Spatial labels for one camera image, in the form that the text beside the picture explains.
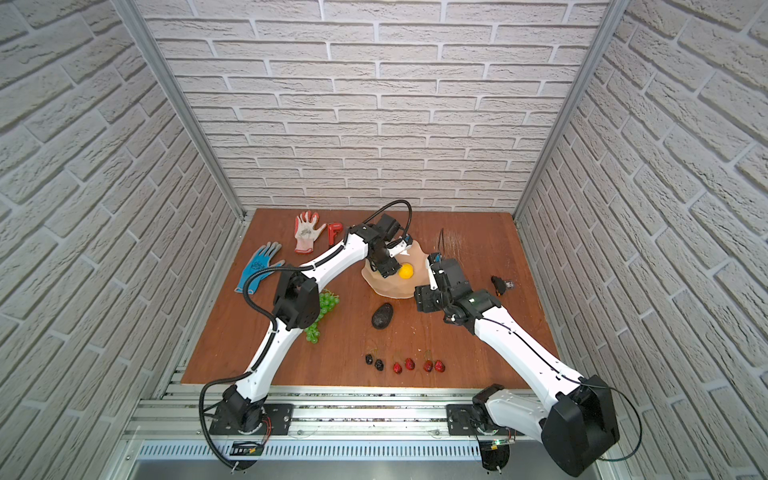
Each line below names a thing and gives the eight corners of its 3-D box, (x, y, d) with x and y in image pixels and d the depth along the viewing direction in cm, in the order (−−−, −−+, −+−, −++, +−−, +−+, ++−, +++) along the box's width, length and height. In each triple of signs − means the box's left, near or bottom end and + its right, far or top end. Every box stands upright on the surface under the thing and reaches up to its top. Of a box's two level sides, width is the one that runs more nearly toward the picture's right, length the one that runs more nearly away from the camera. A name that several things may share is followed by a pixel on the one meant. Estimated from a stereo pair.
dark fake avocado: (369, 324, 92) (368, 318, 88) (383, 305, 96) (383, 299, 93) (382, 332, 90) (382, 327, 87) (396, 312, 94) (396, 307, 91)
